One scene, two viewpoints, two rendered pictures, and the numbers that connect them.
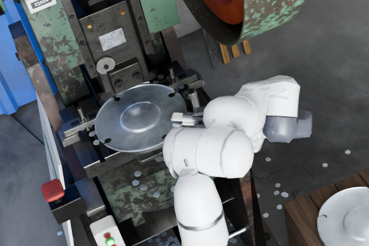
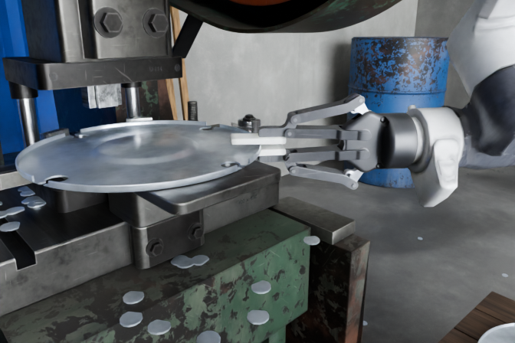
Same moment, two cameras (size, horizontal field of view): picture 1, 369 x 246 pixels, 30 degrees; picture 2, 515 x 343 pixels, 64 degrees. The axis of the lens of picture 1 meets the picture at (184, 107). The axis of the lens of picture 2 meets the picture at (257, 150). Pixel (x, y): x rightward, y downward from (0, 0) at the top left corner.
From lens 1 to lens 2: 1.70 m
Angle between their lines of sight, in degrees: 38
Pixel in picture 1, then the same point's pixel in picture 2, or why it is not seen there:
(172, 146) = not seen: outside the picture
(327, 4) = not seen: hidden behind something
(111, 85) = (90, 27)
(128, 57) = not seen: outside the picture
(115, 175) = (60, 311)
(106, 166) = (35, 282)
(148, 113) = (167, 142)
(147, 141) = (185, 172)
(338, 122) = not seen: hidden behind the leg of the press
